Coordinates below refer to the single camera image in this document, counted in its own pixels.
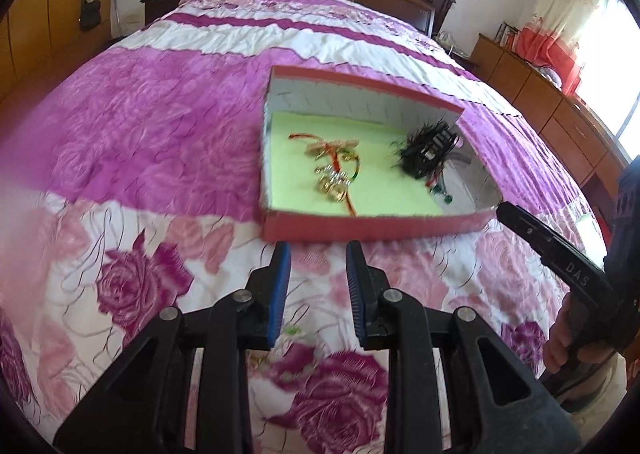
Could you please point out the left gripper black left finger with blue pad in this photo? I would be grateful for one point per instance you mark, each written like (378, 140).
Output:
(140, 403)

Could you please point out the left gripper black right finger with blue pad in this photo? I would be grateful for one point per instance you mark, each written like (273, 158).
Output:
(450, 369)

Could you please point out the green bead earring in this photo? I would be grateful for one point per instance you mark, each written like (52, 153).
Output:
(436, 185)

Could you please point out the black feather hair clip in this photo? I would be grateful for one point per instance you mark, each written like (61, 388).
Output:
(424, 151)

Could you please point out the gold pearl earrings cluster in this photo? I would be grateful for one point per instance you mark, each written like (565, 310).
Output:
(332, 183)

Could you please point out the pink flower hair clip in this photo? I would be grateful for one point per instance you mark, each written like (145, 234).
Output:
(319, 147)

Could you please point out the person's right hand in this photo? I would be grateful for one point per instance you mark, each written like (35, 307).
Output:
(555, 350)

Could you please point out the wooden dresser cabinet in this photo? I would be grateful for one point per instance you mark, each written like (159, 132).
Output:
(574, 134)

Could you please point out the red cardboard box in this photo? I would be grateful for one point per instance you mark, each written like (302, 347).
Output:
(304, 91)

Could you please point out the red and cream curtain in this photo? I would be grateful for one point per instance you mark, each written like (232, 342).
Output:
(552, 37)

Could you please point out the wooden wardrobe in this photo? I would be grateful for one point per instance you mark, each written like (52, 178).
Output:
(42, 44)

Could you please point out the black hanging bag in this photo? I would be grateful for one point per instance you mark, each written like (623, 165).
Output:
(90, 15)

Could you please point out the dark wooden nightstand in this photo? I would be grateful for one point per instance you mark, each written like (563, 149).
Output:
(155, 9)

